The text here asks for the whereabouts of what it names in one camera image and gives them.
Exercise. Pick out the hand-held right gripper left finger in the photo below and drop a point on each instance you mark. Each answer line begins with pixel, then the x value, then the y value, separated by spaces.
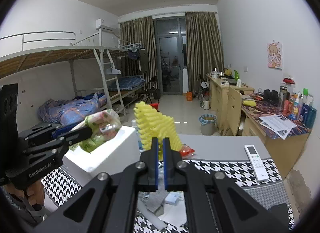
pixel 155 162

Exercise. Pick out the brown curtain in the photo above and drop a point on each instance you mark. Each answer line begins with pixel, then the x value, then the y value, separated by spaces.
pixel 203 47
pixel 135 35

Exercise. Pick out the light blue striped cloth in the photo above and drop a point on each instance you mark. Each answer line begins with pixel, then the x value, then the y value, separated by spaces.
pixel 175 198

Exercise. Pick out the printed paper sheets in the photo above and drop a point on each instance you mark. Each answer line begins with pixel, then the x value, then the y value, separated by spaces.
pixel 277 122

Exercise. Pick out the white foam box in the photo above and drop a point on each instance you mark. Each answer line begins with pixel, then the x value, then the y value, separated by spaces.
pixel 117 147

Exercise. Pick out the colourful printed desk mat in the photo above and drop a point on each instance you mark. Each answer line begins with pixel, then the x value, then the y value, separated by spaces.
pixel 252 112

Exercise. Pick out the group of toiletry bottles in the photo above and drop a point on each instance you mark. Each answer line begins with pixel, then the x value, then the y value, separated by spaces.
pixel 300 110

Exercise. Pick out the white flask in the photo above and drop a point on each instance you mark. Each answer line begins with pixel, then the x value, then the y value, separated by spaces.
pixel 206 104

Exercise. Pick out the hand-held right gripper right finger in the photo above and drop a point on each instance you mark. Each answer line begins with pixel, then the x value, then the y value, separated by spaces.
pixel 167 162

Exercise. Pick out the floral plastic bag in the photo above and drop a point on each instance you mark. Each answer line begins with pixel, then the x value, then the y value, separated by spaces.
pixel 102 127

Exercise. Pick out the black white houndstooth tablecloth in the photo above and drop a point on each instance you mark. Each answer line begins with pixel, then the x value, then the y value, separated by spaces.
pixel 225 173

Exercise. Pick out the green plastic container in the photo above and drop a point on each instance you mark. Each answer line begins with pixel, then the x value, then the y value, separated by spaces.
pixel 236 74

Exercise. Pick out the yellow ridged sponge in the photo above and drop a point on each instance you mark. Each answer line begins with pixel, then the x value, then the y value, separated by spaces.
pixel 155 125

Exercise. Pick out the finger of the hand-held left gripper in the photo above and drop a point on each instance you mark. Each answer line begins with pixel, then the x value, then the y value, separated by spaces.
pixel 80 134
pixel 37 132

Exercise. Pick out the yellow pouch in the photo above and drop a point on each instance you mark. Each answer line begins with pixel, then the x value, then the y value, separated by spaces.
pixel 249 103

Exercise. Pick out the grey cloth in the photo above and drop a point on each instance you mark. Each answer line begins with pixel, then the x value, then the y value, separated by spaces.
pixel 155 204

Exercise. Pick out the wooden chair with cutouts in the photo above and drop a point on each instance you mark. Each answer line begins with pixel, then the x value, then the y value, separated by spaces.
pixel 233 102

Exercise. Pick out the red snack packet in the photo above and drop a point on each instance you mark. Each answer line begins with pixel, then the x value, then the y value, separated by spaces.
pixel 187 150

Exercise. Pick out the dark hanging clothes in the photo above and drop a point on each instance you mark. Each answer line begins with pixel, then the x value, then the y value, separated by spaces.
pixel 137 57

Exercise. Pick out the orange detergent jug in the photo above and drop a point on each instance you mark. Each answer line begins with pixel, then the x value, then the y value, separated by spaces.
pixel 189 96

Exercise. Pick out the steel thermos flask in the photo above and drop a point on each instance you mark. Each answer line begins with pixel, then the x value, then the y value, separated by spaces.
pixel 282 95

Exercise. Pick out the white cup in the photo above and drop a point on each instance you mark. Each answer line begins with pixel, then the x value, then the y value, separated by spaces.
pixel 238 83

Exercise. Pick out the blue plaid quilt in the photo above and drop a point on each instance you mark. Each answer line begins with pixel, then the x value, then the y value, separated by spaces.
pixel 72 110

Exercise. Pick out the person's left hand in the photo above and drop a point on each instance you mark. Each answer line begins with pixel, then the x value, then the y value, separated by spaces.
pixel 33 193

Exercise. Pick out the grey trash bin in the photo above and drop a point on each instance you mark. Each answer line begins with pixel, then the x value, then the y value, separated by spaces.
pixel 207 126

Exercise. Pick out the white air conditioner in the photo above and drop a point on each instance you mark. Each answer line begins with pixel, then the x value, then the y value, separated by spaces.
pixel 105 24

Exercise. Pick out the glass balcony door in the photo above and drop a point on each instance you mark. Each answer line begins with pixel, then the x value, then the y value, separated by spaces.
pixel 170 55

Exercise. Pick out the light wooden desk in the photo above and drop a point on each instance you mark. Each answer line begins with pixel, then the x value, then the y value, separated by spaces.
pixel 270 152
pixel 217 97

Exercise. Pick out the white metal bunk bed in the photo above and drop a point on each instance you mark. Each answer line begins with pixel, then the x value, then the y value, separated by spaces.
pixel 130 50
pixel 50 57

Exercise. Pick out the white bunk bed ladder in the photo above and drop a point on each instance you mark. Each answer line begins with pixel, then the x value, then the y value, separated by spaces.
pixel 110 82

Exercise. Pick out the person's left forearm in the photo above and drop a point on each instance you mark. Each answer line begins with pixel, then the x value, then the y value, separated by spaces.
pixel 15 210

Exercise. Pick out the red basin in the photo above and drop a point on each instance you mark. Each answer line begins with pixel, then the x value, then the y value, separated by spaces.
pixel 155 105

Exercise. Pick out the red ornament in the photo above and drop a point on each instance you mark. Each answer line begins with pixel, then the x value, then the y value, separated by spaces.
pixel 289 81

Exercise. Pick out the black folding chair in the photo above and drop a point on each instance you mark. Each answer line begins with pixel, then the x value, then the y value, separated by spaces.
pixel 151 89

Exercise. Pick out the blue plaid bed sheet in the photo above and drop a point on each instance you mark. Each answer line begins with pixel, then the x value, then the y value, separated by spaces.
pixel 130 82

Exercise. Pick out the pink cartoon wall poster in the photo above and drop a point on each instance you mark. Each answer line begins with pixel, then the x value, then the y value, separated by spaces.
pixel 275 55

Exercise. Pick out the white remote control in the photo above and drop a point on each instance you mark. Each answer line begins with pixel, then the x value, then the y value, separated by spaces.
pixel 256 160

